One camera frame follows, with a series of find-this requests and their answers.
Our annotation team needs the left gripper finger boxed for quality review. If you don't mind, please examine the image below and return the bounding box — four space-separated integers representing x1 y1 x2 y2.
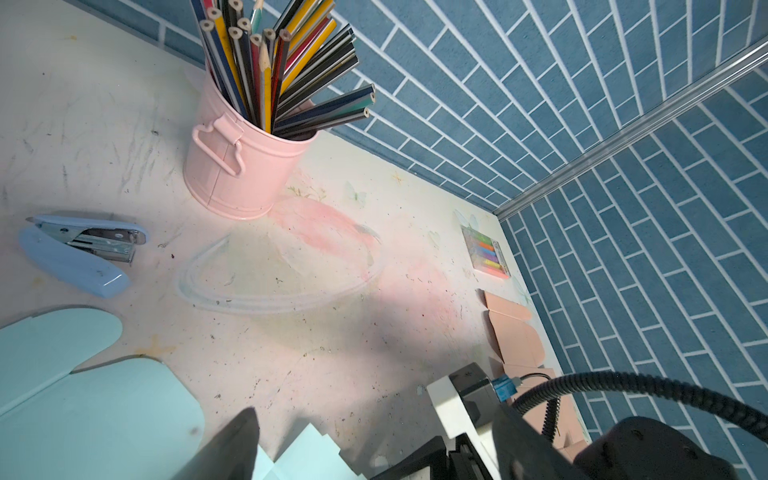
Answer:
172 407 260 480

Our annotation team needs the bundle of coloured pencils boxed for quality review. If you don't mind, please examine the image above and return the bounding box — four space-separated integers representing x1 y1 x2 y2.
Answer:
191 1 376 141

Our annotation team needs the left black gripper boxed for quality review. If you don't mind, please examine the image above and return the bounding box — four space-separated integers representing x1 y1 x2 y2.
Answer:
375 413 738 479

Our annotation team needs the left black corrugated cable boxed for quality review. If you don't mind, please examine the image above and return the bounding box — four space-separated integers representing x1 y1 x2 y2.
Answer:
511 370 768 445

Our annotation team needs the pink flat paper box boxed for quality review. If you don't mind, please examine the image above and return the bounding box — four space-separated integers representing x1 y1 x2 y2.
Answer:
481 291 588 461

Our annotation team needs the pack of coloured markers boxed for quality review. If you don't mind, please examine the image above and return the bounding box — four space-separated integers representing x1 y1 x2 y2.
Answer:
461 226 511 279

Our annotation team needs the light blue paper box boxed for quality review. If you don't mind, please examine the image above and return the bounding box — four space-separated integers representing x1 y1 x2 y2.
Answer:
1 308 353 479

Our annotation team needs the pink pencil bucket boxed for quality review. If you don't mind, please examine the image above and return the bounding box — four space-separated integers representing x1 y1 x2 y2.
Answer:
183 73 317 220

